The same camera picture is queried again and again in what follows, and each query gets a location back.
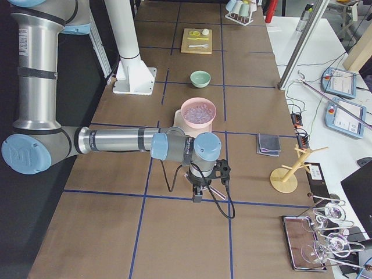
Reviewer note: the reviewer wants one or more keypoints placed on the teach pendant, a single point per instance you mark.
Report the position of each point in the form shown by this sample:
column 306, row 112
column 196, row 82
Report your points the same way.
column 338, row 120
column 339, row 82

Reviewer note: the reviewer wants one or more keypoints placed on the wooden mug tree stand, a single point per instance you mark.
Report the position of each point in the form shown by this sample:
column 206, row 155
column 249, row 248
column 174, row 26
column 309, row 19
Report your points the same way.
column 283, row 179

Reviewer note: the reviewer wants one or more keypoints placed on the wine glass lower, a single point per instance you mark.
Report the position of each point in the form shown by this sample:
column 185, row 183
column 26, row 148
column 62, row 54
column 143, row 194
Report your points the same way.
column 336, row 245

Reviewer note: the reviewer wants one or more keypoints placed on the pink bowl of ice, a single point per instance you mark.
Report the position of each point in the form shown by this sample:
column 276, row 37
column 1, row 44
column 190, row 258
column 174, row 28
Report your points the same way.
column 198, row 112

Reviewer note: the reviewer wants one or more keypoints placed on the red fire extinguisher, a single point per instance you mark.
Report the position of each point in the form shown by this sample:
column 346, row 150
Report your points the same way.
column 272, row 4

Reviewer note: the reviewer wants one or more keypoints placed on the black flat box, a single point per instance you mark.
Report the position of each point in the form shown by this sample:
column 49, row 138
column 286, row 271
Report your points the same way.
column 316, row 180

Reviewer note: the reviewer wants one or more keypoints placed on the aluminium frame post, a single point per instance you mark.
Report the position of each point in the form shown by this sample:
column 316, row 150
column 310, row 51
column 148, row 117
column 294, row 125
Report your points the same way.
column 314, row 18

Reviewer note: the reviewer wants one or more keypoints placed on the blue cup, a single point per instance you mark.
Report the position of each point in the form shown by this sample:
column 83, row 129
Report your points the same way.
column 230, row 5

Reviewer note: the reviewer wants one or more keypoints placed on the white cup rack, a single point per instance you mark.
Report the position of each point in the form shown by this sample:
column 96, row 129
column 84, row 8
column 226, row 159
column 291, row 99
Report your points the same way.
column 242, row 20

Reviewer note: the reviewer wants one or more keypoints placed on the wooden cutting board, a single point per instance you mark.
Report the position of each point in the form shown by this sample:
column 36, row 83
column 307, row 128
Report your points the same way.
column 185, row 42

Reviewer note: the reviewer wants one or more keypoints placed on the far teach pendant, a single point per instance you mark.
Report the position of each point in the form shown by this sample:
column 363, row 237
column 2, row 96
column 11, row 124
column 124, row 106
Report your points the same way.
column 339, row 82

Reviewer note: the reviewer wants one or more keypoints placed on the near teach pendant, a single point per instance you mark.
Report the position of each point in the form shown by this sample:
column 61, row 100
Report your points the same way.
column 338, row 120

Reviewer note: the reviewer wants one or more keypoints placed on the white plastic spoon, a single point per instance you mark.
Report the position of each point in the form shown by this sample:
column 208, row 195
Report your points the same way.
column 199, row 46

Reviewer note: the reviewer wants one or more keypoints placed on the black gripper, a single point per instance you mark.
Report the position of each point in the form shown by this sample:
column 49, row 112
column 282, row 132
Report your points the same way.
column 197, row 182

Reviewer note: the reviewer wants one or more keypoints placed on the steel ice scoop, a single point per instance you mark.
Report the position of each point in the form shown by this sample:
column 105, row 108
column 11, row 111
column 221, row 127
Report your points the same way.
column 216, row 192

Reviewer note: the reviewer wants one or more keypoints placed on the black power strip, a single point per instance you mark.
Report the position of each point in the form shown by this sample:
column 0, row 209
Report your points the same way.
column 301, row 134

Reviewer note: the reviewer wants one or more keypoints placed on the white cup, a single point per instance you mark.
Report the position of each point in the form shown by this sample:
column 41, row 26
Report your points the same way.
column 237, row 6

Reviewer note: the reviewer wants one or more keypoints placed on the reacher grabber tool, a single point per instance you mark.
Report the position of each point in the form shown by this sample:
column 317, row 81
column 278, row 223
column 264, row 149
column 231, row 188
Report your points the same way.
column 360, row 120

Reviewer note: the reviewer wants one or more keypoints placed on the metal serving tray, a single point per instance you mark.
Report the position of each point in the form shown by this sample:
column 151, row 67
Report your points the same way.
column 296, row 237

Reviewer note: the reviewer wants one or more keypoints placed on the white pedestal column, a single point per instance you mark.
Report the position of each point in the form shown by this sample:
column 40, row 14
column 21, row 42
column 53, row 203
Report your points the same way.
column 133, row 76

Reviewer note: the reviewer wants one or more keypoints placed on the folded grey cloth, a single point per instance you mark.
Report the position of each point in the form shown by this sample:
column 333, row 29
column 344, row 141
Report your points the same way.
column 268, row 144

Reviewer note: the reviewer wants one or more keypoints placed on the wine glass upper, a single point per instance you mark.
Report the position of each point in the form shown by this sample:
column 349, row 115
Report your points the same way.
column 328, row 217

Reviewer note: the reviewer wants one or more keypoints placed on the green ceramic bowl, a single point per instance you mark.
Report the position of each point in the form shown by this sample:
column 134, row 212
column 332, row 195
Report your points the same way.
column 200, row 79

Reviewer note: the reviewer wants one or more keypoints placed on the green cup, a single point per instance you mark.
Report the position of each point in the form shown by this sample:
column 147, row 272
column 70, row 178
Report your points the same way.
column 244, row 9

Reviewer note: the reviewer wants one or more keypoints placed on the water bottle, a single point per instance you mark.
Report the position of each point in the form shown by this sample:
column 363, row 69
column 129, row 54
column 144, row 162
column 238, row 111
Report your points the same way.
column 304, row 17

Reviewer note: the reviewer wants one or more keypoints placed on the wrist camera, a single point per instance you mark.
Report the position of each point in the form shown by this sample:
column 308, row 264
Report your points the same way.
column 221, row 170

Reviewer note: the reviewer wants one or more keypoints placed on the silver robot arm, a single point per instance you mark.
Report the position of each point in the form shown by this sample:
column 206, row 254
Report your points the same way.
column 39, row 141

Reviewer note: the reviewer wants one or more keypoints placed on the wine glass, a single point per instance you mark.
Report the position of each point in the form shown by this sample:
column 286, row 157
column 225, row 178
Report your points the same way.
column 336, row 245
column 328, row 217

